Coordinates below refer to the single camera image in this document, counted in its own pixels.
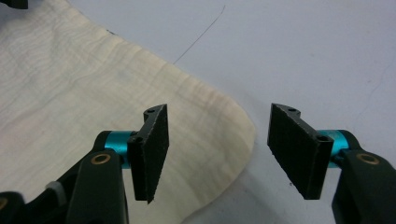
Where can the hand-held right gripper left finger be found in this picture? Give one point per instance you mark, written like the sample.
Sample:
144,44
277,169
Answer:
149,155

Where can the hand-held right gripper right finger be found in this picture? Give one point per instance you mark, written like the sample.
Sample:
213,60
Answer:
299,149

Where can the cream printed cloth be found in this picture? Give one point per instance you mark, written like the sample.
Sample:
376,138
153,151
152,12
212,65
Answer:
77,93

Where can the white foam mat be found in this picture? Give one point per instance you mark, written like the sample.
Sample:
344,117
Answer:
311,46

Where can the thin dark thread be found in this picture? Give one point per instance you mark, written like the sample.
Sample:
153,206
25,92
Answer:
199,39

